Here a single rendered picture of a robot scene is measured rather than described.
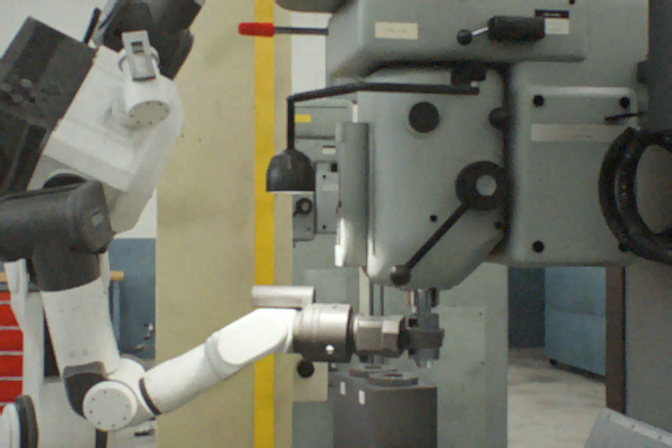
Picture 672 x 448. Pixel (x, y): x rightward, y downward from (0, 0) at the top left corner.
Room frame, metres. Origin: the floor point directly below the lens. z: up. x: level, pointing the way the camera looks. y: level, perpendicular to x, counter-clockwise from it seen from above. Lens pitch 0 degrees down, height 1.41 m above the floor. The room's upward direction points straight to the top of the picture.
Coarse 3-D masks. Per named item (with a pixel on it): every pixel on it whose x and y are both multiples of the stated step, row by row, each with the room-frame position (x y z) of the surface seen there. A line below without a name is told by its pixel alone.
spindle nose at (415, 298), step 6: (408, 294) 1.52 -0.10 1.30; (414, 294) 1.51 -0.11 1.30; (420, 294) 1.51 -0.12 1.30; (426, 294) 1.51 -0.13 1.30; (438, 294) 1.52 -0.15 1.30; (408, 300) 1.52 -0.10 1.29; (414, 300) 1.51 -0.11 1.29; (420, 300) 1.51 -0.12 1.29; (426, 300) 1.51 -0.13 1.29; (438, 300) 1.52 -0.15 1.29; (414, 306) 1.51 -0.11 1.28; (420, 306) 1.51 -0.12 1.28; (426, 306) 1.51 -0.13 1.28
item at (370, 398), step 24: (336, 384) 1.95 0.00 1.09; (360, 384) 1.83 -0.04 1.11; (384, 384) 1.80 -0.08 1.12; (408, 384) 1.80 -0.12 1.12; (336, 408) 1.95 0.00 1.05; (360, 408) 1.83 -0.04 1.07; (384, 408) 1.77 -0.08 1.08; (408, 408) 1.78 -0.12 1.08; (432, 408) 1.80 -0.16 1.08; (336, 432) 1.95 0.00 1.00; (360, 432) 1.83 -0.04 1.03; (384, 432) 1.77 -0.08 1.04; (408, 432) 1.78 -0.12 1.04; (432, 432) 1.80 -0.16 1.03
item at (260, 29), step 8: (240, 24) 1.57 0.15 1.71; (248, 24) 1.57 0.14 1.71; (256, 24) 1.57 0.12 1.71; (264, 24) 1.57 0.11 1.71; (272, 24) 1.57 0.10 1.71; (240, 32) 1.57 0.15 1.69; (248, 32) 1.57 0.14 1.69; (256, 32) 1.57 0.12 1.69; (264, 32) 1.57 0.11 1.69; (272, 32) 1.57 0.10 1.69; (280, 32) 1.58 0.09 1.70; (288, 32) 1.58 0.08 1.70; (296, 32) 1.59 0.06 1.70; (304, 32) 1.59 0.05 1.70; (312, 32) 1.59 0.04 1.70; (320, 32) 1.59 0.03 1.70; (328, 32) 1.60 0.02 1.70
